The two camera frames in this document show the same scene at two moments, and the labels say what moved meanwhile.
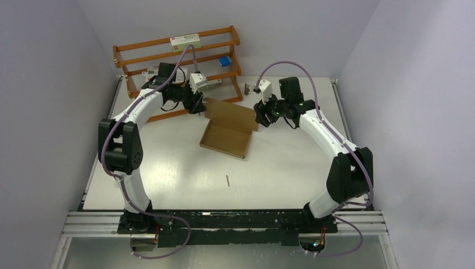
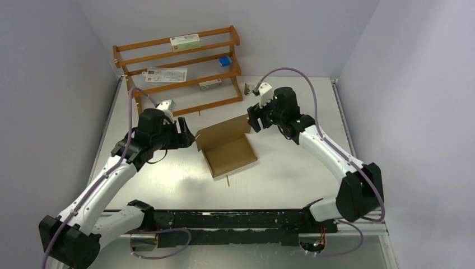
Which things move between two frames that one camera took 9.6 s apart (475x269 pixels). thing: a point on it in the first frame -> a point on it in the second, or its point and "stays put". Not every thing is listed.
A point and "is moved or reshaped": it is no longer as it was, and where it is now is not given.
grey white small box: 217,82 stays put
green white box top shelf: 180,43 stays put
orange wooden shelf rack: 179,75 stays put
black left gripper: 196,105 -> 184,139
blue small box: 225,61 stays put
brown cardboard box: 229,129 is moved or reshaped
